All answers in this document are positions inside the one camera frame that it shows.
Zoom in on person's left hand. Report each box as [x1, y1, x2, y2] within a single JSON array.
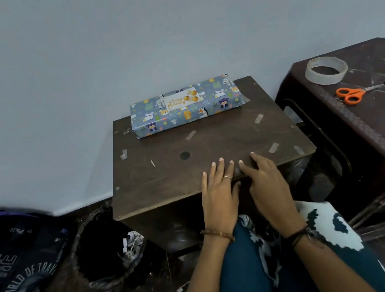
[[194, 155, 250, 239]]

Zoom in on person's right hand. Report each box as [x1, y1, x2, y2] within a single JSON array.
[[237, 145, 308, 244]]

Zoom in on happy birthday card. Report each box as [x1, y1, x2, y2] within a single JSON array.
[[162, 86, 202, 112]]

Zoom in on clear tape roll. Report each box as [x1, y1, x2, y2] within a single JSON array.
[[302, 52, 351, 89]]

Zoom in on orange handled scissors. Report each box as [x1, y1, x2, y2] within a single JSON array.
[[335, 81, 385, 108]]

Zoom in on person's right forearm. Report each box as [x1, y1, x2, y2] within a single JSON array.
[[290, 224, 378, 292]]

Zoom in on person's left forearm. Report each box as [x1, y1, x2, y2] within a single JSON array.
[[162, 232, 244, 292]]

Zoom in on small dark wooden table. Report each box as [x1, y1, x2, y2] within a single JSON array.
[[94, 67, 330, 262]]

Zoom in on teal white patterned trousers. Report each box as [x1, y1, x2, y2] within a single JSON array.
[[129, 187, 385, 292]]

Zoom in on crumpled paper scraps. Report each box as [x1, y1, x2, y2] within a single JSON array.
[[115, 229, 148, 264]]

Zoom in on brown plastic stool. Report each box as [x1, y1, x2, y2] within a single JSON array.
[[267, 36, 385, 244]]

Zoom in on black lined trash bin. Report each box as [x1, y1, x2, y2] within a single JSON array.
[[63, 200, 153, 292]]

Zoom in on black purple backpack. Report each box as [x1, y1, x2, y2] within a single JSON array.
[[0, 193, 79, 292]]

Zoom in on brown beaded bracelet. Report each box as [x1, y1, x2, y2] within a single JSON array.
[[200, 225, 237, 248]]

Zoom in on black thread bracelet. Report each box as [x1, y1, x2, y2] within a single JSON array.
[[282, 224, 325, 251]]

